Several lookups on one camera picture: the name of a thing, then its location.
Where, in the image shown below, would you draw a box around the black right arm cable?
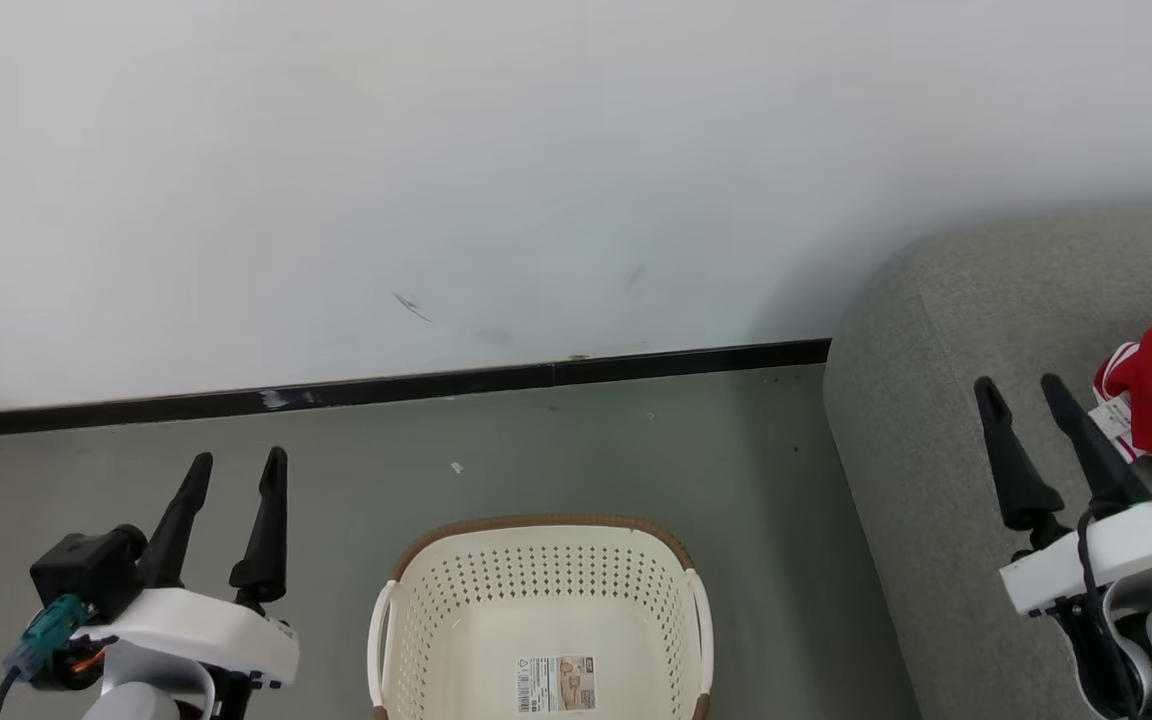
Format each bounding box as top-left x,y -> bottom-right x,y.
1076,508 -> 1143,720

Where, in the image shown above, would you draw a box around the black wall baseboard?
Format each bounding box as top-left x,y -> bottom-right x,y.
0,339 -> 832,442

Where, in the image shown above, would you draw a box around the grey fabric sofa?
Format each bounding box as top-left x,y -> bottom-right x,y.
822,204 -> 1152,720

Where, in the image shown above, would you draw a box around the cream perforated laundry basket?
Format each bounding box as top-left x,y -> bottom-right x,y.
367,515 -> 715,720

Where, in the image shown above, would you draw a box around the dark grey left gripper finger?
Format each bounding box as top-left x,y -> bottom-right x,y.
135,451 -> 215,590
228,446 -> 290,607

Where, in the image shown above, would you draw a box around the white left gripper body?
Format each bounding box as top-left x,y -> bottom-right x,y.
31,588 -> 300,720

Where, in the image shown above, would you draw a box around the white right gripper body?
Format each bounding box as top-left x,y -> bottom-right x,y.
999,500 -> 1152,720

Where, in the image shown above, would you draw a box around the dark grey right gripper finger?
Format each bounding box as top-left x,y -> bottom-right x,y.
973,376 -> 1073,552
1040,372 -> 1152,520

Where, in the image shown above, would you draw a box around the teal cable connector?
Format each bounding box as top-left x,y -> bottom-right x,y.
4,595 -> 89,681

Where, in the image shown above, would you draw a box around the printed basket label sticker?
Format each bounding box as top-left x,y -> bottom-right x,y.
516,655 -> 598,715

